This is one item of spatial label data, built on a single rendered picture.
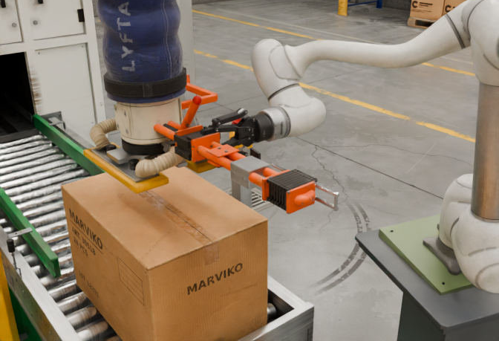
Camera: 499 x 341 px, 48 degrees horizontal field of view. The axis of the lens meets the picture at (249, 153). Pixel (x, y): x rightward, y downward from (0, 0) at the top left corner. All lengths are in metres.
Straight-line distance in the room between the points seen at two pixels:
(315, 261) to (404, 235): 1.26
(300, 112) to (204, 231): 0.43
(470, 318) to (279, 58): 0.89
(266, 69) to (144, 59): 0.34
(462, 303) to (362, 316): 1.13
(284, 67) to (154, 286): 0.68
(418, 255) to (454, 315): 0.26
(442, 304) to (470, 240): 0.24
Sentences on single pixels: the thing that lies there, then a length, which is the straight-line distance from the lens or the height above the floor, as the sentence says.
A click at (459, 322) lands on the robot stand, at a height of 0.75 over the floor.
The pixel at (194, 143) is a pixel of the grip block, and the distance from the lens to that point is 1.36.
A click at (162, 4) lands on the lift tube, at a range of 1.47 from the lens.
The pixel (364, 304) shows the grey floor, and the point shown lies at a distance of 2.89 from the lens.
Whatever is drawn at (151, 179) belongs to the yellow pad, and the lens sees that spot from 1.50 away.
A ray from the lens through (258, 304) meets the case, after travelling 1.80.
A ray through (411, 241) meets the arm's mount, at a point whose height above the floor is 0.78.
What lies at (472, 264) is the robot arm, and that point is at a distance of 1.58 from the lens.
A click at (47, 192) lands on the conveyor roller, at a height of 0.54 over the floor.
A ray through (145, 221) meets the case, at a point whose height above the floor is 0.95.
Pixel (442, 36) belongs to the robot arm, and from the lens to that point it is 1.50.
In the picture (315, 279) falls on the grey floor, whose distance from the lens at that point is 3.02.
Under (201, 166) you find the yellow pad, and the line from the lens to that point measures 1.55.
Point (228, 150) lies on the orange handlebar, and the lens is 1.32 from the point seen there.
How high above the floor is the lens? 1.79
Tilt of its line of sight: 24 degrees down
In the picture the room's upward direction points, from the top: straight up
